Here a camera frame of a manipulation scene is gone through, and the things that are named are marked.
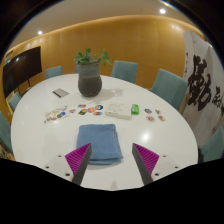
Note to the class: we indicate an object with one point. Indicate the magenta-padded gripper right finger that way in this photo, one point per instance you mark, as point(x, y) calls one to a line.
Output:
point(146, 160)

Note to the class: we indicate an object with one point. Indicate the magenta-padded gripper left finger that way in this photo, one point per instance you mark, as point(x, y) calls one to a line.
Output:
point(77, 160)

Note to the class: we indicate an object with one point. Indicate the blue towel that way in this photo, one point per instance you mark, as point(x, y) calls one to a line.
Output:
point(100, 140)

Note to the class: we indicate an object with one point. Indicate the round white red sticker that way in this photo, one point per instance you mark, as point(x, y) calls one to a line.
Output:
point(150, 118)

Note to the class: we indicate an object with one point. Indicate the small orange red sticker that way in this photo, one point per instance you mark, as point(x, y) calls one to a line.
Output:
point(161, 118)

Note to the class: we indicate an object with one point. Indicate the dark square sticker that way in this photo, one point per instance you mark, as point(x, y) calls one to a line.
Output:
point(82, 111)

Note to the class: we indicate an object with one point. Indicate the small blue sticker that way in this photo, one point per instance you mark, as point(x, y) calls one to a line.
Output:
point(148, 111)

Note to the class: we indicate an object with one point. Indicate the small triangular sticker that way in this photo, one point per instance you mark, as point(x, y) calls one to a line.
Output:
point(158, 111)

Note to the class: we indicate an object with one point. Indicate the oval blue red sticker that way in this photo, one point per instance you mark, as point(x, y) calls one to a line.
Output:
point(98, 113)

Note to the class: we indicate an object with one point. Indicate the small green box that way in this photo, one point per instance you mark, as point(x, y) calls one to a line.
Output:
point(135, 109)

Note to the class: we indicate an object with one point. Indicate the plain white box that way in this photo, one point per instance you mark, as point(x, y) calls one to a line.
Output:
point(125, 112)

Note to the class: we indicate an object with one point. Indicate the small black sticker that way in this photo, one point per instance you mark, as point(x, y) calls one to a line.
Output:
point(82, 105)

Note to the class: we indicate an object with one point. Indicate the round blue orange sticker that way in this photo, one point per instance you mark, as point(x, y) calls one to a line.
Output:
point(99, 107)

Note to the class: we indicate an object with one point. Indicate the small grey notebook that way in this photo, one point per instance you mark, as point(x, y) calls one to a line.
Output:
point(61, 92)

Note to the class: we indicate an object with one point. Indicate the teal chairs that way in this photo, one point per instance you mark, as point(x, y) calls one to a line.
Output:
point(168, 87)

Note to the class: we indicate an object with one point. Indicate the potted plant in grey pot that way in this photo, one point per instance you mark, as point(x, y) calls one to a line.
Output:
point(89, 81)

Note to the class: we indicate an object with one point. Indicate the ceiling lights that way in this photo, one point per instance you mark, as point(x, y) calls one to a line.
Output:
point(162, 11)

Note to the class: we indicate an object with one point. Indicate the black wall television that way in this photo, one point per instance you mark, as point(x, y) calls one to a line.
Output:
point(21, 70)

